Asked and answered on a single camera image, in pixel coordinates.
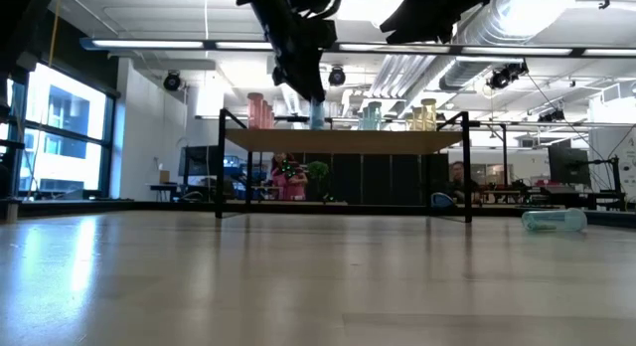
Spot person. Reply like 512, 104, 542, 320
270, 153, 310, 202
446, 160, 481, 204

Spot wooden shelf black metal frame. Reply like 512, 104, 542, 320
215, 108, 474, 224

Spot blue chair back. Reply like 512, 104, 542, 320
430, 191, 456, 209

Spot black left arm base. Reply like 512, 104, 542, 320
0, 139, 26, 202

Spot yellow hanging cable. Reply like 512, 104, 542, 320
48, 0, 65, 69

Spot background work desk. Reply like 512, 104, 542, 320
148, 182, 225, 203

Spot blue pill bottle white cap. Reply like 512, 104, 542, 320
310, 99, 327, 131

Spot dark partition panels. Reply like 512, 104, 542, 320
297, 153, 451, 207

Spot black aluminium table frame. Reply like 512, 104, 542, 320
0, 199, 636, 224

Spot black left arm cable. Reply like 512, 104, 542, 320
310, 0, 345, 20

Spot long ceiling light strip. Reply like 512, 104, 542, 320
79, 36, 636, 58

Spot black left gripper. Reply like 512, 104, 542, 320
236, 0, 339, 104

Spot black equipment stand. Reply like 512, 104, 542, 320
570, 154, 628, 212

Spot large window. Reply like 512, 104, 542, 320
0, 62, 116, 201

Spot small green potted tree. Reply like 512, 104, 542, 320
307, 160, 331, 202

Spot black computer monitor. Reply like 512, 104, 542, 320
178, 145, 225, 178
548, 146, 590, 186

